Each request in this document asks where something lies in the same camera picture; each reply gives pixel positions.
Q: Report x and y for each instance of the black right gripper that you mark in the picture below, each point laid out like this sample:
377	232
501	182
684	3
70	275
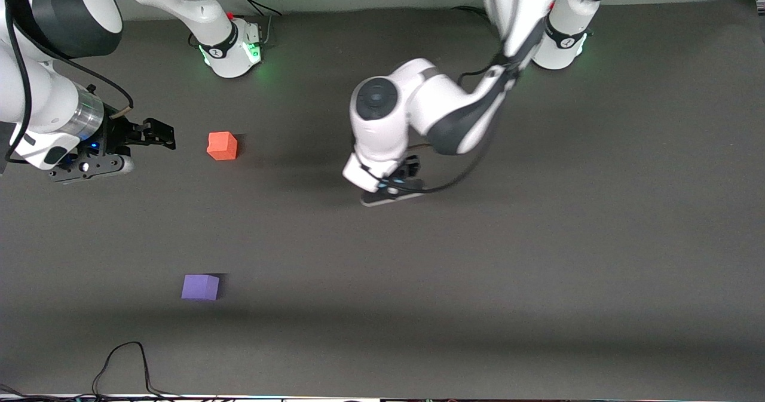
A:
119	134

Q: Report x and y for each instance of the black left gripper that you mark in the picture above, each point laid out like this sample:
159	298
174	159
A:
410	169

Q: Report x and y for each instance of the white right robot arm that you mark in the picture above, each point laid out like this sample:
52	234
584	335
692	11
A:
197	8

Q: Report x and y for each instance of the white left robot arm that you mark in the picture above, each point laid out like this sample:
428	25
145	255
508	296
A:
418	103

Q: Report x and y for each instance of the orange foam block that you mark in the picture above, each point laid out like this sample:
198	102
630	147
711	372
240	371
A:
222	146

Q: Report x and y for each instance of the purple foam block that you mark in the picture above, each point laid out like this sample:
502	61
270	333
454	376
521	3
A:
200	287

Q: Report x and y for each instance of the dark grey table mat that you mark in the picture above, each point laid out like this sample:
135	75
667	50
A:
418	270

